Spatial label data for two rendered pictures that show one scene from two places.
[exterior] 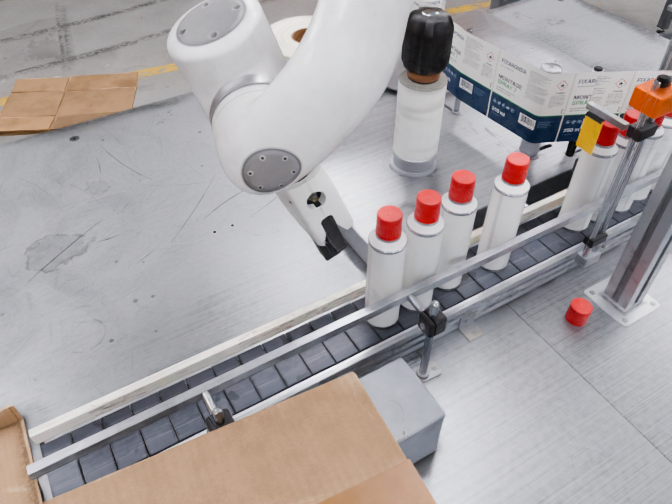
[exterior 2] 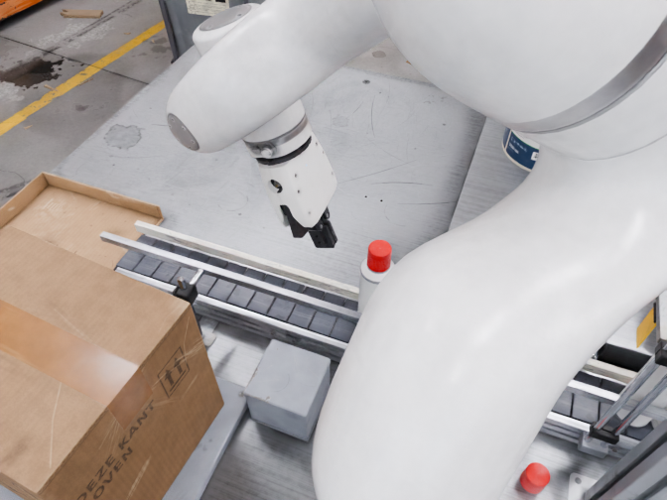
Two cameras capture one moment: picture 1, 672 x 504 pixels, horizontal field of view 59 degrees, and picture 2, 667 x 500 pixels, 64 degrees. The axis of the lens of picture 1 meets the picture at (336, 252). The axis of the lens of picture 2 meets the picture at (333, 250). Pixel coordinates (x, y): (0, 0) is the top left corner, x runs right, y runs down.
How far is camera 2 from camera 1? 0.47 m
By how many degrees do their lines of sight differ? 35
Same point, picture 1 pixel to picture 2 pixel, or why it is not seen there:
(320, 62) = (200, 72)
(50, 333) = (221, 187)
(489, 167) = not seen: hidden behind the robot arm
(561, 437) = not seen: outside the picture
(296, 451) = (110, 309)
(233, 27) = (218, 27)
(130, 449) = (166, 271)
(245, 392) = (243, 296)
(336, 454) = (119, 328)
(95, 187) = (339, 120)
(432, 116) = not seen: hidden behind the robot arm
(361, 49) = (232, 78)
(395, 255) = (368, 283)
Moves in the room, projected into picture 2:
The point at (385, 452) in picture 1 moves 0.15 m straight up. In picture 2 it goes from (136, 352) to (89, 264)
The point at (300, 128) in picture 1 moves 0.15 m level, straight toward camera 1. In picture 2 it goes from (187, 112) to (35, 181)
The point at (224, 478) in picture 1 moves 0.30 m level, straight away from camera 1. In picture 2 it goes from (74, 289) to (222, 151)
